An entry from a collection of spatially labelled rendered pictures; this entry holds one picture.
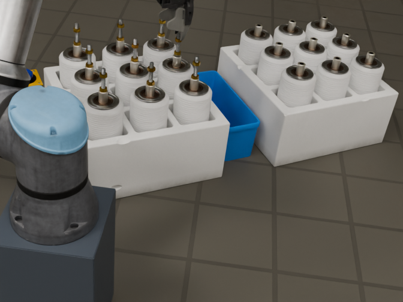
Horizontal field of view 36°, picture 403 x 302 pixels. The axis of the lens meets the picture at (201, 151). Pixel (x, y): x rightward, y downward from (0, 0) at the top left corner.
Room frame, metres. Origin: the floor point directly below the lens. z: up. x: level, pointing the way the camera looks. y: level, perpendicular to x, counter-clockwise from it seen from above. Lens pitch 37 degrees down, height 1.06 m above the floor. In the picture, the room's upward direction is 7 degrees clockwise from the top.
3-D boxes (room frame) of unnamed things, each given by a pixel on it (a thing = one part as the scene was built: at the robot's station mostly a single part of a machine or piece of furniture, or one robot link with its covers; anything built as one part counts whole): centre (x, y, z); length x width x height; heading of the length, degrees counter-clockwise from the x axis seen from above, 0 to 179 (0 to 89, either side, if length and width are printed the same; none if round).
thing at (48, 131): (0.78, 0.25, 0.47); 0.13 x 0.12 x 0.14; 67
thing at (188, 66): (1.44, 0.09, 0.25); 0.08 x 0.08 x 0.01
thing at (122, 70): (1.39, 0.20, 0.25); 0.08 x 0.08 x 0.01
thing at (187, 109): (1.34, 0.04, 0.16); 0.10 x 0.10 x 0.18
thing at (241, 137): (1.52, -0.04, 0.06); 0.30 x 0.11 x 0.12; 29
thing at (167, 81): (1.44, 0.09, 0.16); 0.10 x 0.10 x 0.18
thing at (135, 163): (1.39, 0.20, 0.09); 0.39 x 0.39 x 0.18; 28
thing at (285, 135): (1.64, -0.28, 0.09); 0.39 x 0.39 x 0.18; 29
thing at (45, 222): (0.78, 0.24, 0.35); 0.15 x 0.15 x 0.10
